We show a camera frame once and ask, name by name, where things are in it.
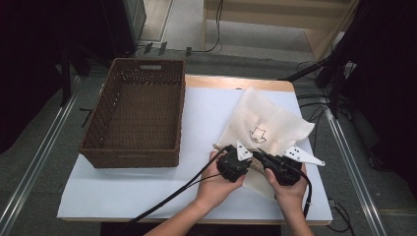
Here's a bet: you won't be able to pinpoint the white drawstring bag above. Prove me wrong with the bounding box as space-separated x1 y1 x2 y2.
212 86 316 203

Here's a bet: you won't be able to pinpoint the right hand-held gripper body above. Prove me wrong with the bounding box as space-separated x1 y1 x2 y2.
262 145 327 187

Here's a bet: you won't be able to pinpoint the black metal stand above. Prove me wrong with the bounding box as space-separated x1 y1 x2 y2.
59 45 72 108

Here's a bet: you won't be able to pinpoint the grey cabinet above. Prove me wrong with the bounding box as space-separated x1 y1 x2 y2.
122 0 148 44

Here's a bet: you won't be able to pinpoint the black tripod stand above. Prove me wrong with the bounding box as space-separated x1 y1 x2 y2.
277 54 349 120

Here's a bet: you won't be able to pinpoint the white table mat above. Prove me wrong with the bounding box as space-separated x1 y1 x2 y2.
56 86 333 222

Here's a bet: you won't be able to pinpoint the dark curtain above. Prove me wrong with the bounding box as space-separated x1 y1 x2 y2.
337 0 417 198

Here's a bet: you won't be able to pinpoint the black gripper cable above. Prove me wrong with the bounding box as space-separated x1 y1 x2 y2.
294 169 313 219
129 146 231 228

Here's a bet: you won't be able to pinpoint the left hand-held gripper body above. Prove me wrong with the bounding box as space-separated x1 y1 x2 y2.
215 140 254 184

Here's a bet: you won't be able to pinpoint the metal floor rail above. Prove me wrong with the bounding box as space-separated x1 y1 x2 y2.
0 76 82 236
324 107 388 236

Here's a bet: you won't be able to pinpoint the black floor cables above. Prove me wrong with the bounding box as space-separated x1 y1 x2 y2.
295 60 329 153

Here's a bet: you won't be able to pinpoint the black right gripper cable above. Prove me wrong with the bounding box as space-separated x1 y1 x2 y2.
294 169 313 219

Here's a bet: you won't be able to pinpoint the person's left hand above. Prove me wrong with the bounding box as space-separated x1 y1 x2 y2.
195 149 247 211

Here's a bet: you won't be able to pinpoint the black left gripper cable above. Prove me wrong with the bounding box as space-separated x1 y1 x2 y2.
129 146 231 228

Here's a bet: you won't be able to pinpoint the person's right hand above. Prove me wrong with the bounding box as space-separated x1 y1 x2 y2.
264 163 308 211

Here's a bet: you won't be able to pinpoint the brown wicker basket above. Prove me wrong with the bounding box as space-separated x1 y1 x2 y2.
79 57 187 169

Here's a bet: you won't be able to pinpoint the wooden platform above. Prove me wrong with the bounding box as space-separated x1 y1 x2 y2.
201 0 361 62

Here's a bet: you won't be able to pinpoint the black hanging cable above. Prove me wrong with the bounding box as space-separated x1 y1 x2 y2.
165 0 225 54

